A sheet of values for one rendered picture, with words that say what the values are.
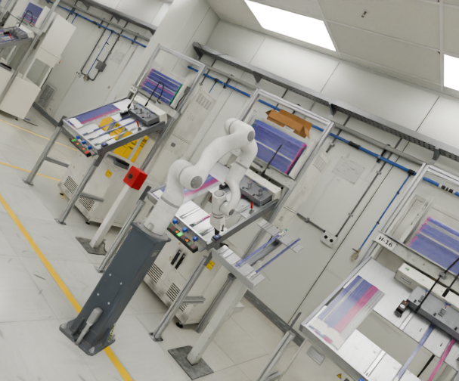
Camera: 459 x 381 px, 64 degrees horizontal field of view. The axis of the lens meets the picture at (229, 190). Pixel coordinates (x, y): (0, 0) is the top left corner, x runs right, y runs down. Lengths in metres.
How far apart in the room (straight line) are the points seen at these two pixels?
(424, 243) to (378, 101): 2.34
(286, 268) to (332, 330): 2.18
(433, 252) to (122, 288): 1.77
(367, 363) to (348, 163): 2.59
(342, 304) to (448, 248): 0.69
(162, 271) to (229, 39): 3.83
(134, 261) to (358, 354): 1.23
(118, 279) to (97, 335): 0.32
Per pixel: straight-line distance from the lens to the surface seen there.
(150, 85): 3.93
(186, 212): 2.62
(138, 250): 2.00
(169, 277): 2.94
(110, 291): 2.10
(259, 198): 2.68
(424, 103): 4.39
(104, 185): 3.65
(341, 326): 2.15
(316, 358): 2.43
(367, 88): 4.56
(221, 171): 3.01
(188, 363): 2.61
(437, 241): 2.46
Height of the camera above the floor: 1.25
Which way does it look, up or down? 4 degrees down
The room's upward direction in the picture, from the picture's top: 32 degrees clockwise
